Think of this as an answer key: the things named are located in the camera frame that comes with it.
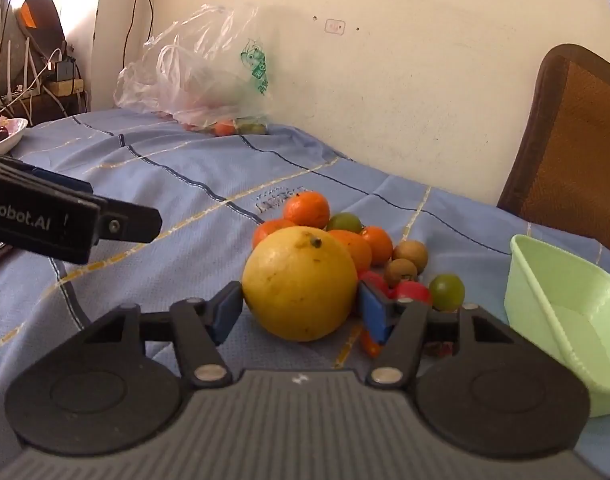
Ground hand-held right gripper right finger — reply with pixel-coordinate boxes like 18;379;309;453
358;281;517;389

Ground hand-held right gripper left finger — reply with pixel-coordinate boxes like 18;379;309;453
85;281;244;387

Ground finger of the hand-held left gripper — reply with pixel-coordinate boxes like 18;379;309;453
96;197;162;246
30;166;94;194

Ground small smooth orange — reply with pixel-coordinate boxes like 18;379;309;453
360;226;394;266

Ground green tomato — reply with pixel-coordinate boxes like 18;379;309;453
429;273;466;311

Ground large yellow grapefruit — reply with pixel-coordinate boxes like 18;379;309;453
241;226;358;342

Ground bumpy orange mandarin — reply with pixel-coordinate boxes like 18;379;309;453
284;191;331;229

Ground light green plastic basket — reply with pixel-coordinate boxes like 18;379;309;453
504;234;610;418

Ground red tomato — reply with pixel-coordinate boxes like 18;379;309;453
360;271;389;293
392;281;432;306

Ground small orange cherry tomato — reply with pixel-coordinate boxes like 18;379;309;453
361;330;382;359

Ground brown longan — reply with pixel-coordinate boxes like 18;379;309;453
383;258;418;286
392;240;429;276

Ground blue striped tablecloth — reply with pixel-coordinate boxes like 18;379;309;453
0;107;610;466

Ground white bowl with dark fruit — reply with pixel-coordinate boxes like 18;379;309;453
0;118;30;156

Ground small green citrus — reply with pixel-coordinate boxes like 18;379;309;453
327;212;363;234

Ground white router with antennas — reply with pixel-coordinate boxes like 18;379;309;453
0;35;42;107

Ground green fruit in bag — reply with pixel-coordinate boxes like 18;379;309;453
235;116;267;136

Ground dark brown chair back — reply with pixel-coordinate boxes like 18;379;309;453
16;0;68;61

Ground clear plastic bag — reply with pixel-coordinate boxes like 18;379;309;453
114;4;272;136

